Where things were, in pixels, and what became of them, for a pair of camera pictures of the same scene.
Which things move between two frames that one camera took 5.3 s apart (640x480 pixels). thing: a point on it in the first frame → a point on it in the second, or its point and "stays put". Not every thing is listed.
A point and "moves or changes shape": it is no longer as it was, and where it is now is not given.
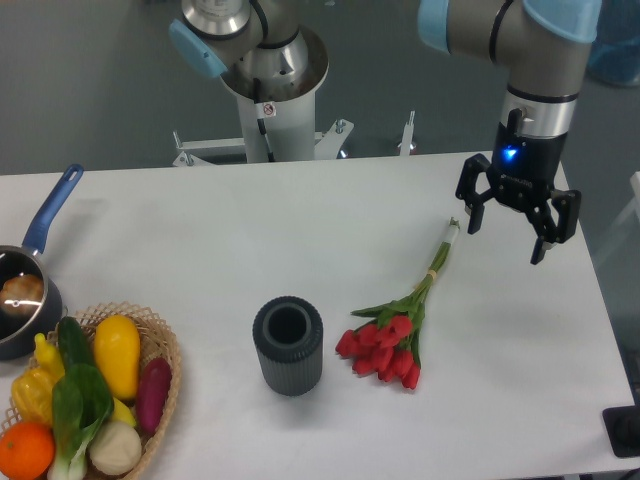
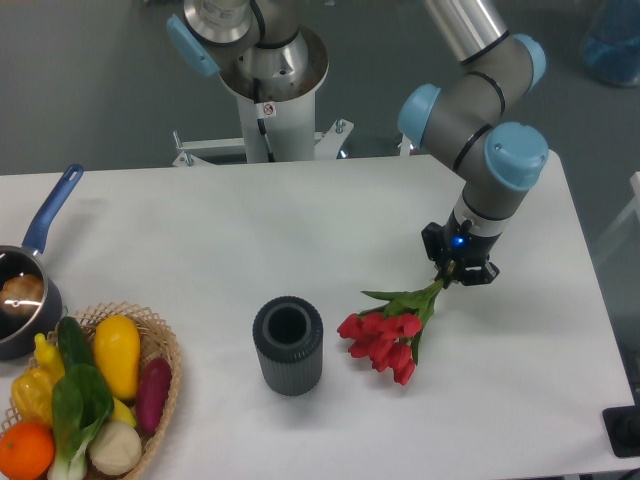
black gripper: (523, 172) → (460, 251)
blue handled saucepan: (31, 300) stays put
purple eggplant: (152, 394) stays put
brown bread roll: (22, 295) stays put
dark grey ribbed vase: (288, 334) stays put
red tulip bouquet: (386, 342) moves or changes shape
